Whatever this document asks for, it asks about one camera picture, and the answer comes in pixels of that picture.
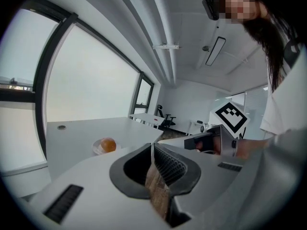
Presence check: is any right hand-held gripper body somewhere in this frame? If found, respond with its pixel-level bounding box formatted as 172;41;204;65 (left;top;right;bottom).
184;101;250;158

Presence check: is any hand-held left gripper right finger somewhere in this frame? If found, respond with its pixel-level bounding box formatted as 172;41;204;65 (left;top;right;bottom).
153;128;306;228

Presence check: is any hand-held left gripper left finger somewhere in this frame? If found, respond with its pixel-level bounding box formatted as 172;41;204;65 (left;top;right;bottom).
28;142;172;230

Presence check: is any white plate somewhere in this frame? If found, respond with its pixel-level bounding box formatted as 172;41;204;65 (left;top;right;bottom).
93;138;122;156

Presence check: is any brown potato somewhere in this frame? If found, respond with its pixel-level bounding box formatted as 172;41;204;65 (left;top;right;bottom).
100;138;117;153

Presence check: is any person's right forearm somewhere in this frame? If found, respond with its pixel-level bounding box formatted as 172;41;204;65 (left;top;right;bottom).
236;138;271;160

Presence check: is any person's right hand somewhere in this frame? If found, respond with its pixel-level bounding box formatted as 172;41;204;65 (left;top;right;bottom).
195;137;223;155

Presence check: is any narrow white desk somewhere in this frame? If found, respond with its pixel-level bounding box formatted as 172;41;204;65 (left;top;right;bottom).
189;119;211;136

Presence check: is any large white table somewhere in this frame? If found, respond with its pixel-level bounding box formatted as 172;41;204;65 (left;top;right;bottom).
46;116;164;177

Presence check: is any white printed t-shirt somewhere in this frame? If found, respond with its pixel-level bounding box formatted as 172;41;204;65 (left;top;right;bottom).
260;44;307;139

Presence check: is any black mesh office chair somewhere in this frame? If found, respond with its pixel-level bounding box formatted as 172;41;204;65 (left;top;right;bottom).
157;105;177;129

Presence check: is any long ceiling light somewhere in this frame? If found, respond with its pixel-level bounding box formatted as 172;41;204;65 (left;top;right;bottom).
205;36;227;67

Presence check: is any small white table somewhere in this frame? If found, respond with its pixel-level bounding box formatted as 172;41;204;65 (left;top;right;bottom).
129;113;166;130

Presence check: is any black framed window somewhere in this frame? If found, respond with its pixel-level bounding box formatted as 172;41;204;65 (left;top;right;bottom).
0;0;154;175

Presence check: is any person's head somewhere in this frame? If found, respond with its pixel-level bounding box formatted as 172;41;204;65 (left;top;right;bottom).
219;0;262;24

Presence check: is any black harness strap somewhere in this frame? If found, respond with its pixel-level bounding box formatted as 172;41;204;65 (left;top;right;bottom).
283;38;304;69

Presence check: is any white ceiling bracket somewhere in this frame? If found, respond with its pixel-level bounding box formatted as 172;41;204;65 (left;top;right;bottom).
152;42;180;50

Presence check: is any black head-worn camera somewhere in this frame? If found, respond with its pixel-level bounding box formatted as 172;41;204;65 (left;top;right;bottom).
202;0;220;22

